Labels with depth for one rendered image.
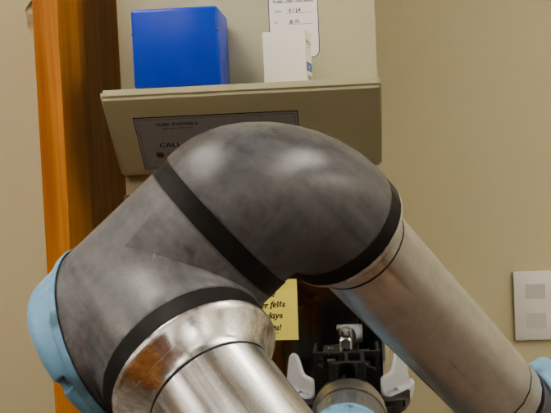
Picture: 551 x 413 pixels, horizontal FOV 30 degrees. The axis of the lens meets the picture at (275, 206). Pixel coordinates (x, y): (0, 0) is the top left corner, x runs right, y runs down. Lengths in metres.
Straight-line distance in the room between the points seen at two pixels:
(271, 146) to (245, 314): 0.11
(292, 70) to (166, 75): 0.14
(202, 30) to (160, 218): 0.56
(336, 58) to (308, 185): 0.63
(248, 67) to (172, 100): 0.14
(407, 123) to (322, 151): 1.04
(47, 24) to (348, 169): 0.63
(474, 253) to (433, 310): 0.96
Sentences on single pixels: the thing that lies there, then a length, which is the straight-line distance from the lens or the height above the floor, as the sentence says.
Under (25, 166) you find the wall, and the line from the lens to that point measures 1.79.
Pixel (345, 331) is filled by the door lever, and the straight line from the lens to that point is 1.28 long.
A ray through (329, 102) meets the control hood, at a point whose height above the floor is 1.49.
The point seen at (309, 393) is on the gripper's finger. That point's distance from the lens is 1.17.
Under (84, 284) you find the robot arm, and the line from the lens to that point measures 0.67.
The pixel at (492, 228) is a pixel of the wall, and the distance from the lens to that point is 1.73.
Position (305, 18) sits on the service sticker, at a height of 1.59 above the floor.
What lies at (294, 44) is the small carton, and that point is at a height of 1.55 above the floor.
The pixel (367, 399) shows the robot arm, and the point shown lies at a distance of 0.97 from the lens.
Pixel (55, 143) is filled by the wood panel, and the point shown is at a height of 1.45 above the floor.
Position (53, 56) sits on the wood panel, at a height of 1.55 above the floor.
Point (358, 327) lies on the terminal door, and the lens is 1.28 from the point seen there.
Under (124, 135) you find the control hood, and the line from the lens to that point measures 1.23.
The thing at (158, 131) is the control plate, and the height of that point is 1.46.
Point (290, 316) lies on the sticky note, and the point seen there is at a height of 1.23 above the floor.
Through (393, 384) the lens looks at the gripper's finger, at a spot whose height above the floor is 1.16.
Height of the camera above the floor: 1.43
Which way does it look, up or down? 3 degrees down
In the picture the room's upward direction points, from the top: 3 degrees counter-clockwise
